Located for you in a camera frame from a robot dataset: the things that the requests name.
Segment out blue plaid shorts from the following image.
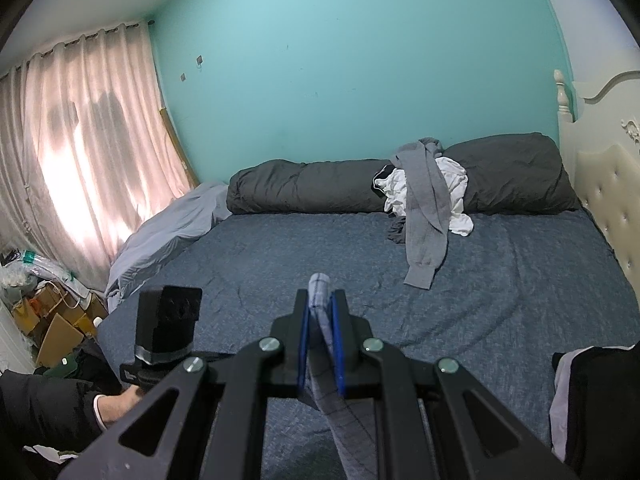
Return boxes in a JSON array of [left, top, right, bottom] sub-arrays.
[[304, 273, 378, 479]]

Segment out left forearm black sleeve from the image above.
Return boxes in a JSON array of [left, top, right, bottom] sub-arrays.
[[1, 339, 122, 479]]

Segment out left hand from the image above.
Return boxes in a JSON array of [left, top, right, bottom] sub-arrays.
[[93, 386, 145, 430]]

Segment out light grey pillow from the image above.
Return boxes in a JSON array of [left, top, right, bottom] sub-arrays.
[[104, 181, 231, 313]]

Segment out cardboard boxes clutter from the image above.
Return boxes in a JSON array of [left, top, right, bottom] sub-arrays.
[[1, 250, 107, 372]]

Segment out dark grey small garment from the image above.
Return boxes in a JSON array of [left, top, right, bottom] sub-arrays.
[[387, 217, 406, 245]]

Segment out grey sweater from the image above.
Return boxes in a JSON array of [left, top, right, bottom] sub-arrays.
[[390, 138, 450, 289]]

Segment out pink curtain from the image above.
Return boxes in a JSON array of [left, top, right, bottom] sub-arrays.
[[1, 23, 191, 289]]

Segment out dark blue bedspread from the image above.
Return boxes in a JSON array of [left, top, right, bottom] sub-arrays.
[[95, 207, 640, 480]]

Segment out white crumpled garment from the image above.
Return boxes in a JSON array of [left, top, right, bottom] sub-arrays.
[[372, 156, 474, 237]]

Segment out black folded garment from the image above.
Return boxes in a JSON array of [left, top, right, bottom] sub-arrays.
[[564, 346, 639, 479]]

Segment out dark grey rolled duvet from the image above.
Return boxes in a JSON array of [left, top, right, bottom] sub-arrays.
[[227, 132, 580, 214]]

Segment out cream tufted headboard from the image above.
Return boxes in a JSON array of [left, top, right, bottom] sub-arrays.
[[553, 70, 639, 292]]

